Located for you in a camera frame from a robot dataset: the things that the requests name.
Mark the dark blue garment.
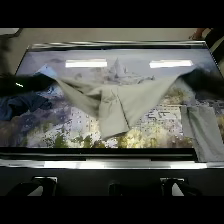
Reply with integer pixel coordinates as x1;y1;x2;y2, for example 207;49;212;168
0;91;54;123

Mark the silver frame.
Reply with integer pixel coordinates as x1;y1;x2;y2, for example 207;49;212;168
0;157;224;197

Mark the person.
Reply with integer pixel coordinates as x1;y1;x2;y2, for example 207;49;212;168
189;27;224;65

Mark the grey-green shirt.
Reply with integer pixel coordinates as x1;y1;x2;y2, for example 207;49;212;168
54;74;183;141

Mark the grey garment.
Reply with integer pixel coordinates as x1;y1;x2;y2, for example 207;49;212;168
179;105;224;163

